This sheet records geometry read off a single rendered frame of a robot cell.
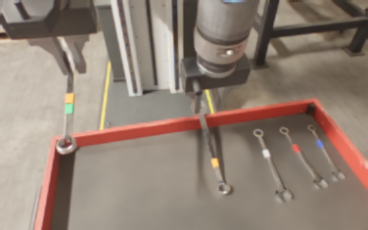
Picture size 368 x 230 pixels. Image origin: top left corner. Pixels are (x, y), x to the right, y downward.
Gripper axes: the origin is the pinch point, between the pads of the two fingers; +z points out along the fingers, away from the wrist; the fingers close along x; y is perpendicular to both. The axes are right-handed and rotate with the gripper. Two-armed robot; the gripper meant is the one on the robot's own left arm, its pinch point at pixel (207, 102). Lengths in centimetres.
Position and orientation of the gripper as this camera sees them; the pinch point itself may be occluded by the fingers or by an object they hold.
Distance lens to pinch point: 64.3
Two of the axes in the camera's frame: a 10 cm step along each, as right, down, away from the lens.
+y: 2.1, 8.3, -5.2
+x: 9.8, -1.6, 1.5
